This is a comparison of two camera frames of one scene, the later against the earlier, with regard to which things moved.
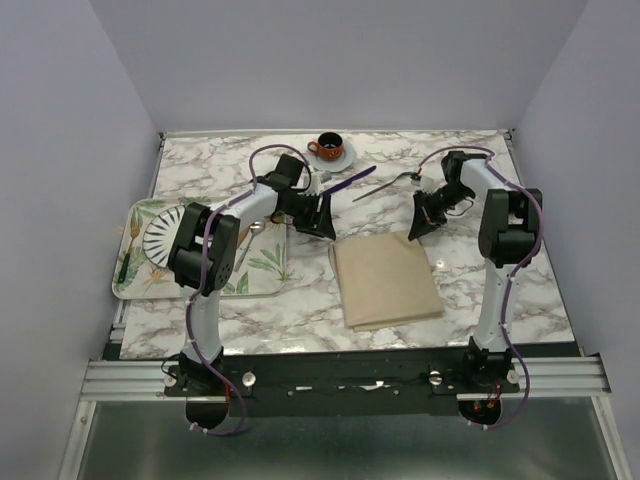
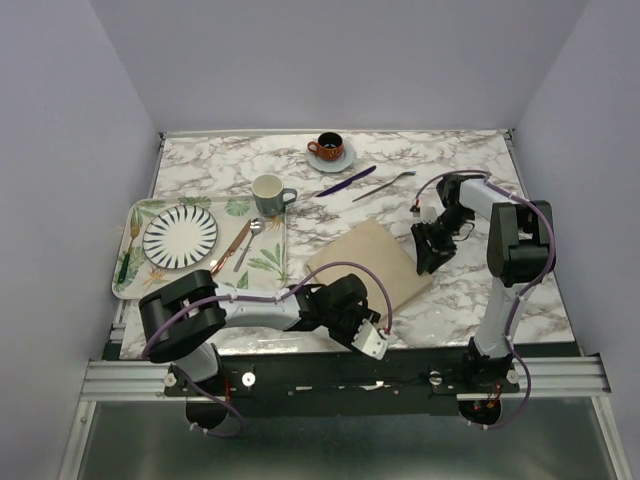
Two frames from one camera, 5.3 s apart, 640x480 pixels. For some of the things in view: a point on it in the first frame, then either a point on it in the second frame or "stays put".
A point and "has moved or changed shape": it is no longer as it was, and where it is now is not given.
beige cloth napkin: x=384 y=281 has moved or changed shape
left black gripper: x=317 y=222 -> x=361 y=313
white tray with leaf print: x=143 y=231 stays put
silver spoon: x=255 y=229 stays put
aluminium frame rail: x=144 y=380 stays put
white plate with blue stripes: x=161 y=234 stays put
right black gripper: x=424 y=220 -> x=426 y=256
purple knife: x=350 y=180 stays put
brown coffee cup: x=329 y=146 stays put
